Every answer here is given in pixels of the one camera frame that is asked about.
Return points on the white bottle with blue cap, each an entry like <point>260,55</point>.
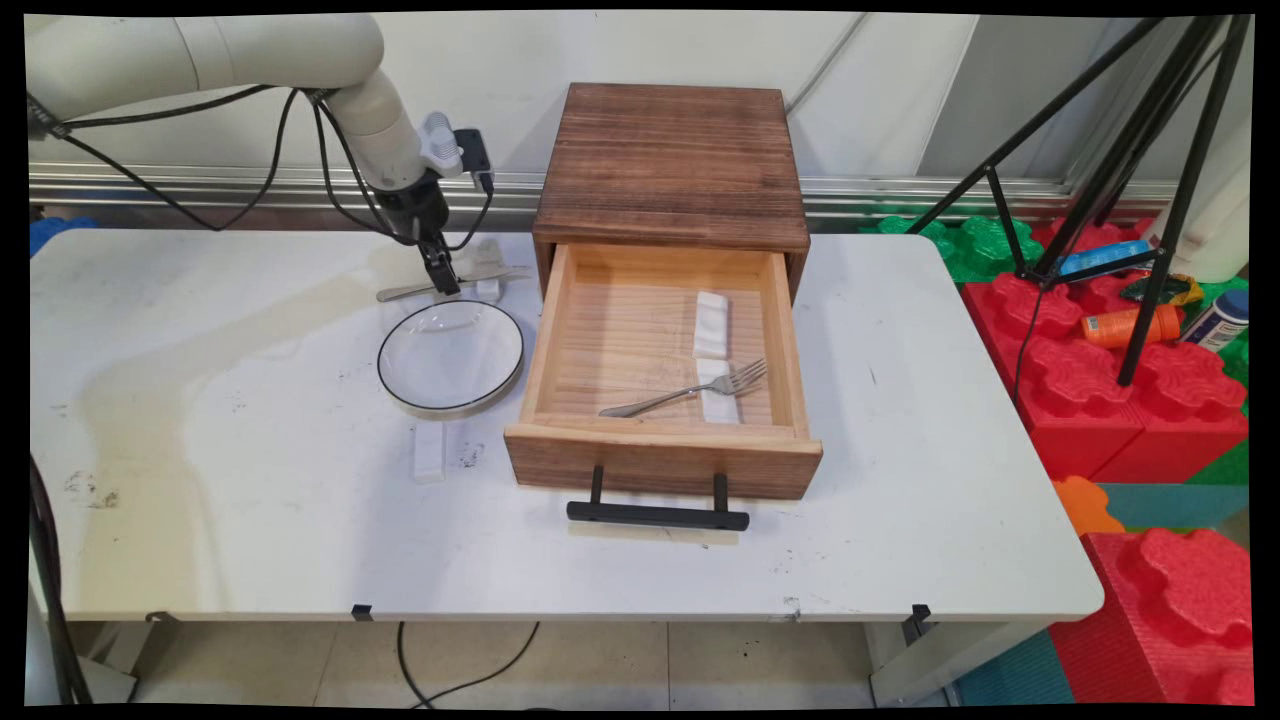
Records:
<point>1218,322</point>

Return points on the silver fork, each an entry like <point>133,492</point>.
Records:
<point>690,390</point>

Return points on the orange foam block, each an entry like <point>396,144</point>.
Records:
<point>1085,505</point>

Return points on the aluminium wall rail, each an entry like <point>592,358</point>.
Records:
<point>900,195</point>

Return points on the orange bottle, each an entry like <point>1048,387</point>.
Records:
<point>1110,328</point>

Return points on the white plastic container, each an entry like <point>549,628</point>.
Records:
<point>1220,220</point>

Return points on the red foam block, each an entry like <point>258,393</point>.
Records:
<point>1190,420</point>
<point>1060,380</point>
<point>1170,620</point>

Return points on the teal foam mat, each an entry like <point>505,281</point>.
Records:
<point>1180,505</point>

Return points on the silver table knife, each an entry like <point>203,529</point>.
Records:
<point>405,291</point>

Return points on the green foam block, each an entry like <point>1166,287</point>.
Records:
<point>975,245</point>

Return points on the black tripod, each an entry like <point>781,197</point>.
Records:
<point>1150,290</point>

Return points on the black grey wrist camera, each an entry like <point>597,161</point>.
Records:
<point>473,155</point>

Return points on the white plate with black rim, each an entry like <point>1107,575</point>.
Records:
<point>450,355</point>

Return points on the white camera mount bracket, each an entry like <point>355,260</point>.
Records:
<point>440,145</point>

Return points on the yellow green package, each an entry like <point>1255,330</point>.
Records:
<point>1185,290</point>

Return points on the dark wooden drawer cabinet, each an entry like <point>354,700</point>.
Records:
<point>672,160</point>

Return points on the white table leg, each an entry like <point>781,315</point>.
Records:
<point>930,665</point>

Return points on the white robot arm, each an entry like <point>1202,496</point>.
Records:
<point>200,55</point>

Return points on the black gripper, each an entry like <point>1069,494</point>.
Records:
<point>415,210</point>

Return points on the blue foam piece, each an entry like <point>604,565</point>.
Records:
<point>60,232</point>

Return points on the blue package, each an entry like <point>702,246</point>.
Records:
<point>1100,258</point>

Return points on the white cutlery rest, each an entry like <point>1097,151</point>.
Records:
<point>488,285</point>
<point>712,325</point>
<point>430,450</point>
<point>720,405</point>

